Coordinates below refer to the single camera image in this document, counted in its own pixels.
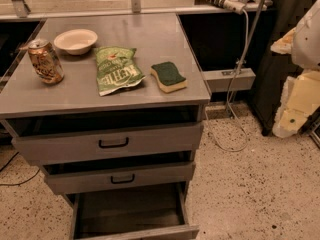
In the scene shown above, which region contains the grey bottom drawer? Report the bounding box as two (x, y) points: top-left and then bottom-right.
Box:
(70, 183), (199, 240)

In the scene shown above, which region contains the grey drawer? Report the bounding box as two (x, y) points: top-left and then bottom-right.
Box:
(13, 123), (203, 165)
(70, 183), (199, 240)
(45, 162), (195, 194)

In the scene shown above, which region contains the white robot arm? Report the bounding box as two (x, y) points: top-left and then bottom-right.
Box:
(271, 0), (320, 138)

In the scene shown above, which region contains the grey metal drawer cabinet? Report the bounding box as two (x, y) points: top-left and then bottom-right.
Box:
(0, 14), (210, 240)

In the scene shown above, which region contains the grey middle drawer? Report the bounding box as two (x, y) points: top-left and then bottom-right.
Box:
(45, 162), (195, 194)

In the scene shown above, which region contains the grey top drawer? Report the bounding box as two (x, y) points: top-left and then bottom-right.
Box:
(13, 123), (203, 165)

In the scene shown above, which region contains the green yellow sponge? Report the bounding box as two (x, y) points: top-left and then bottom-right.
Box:
(150, 62), (187, 93)

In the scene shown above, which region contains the green chip bag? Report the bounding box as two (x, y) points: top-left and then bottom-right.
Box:
(94, 46), (145, 96)

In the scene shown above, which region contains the white paper bowl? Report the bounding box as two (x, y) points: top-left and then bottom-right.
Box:
(54, 29), (98, 55)

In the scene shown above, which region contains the crushed gold soda can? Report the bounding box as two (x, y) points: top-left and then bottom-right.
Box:
(28, 38), (64, 84)

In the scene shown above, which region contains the white round plug adapter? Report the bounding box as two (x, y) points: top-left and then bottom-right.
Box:
(223, 0), (245, 15)

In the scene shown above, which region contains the dark cabinet on right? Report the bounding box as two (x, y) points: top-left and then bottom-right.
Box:
(248, 0), (316, 136)

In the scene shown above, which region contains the grey metal bracket beam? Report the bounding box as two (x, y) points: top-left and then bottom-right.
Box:
(203, 68), (256, 93)

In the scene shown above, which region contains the white power cable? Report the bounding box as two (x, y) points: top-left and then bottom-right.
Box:
(203, 9), (251, 153)

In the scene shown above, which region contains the black floor cable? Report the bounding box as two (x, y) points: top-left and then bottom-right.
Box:
(0, 151), (41, 187)

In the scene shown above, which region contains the grey metal shelf rail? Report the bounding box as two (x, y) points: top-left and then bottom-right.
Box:
(0, 0), (275, 22)

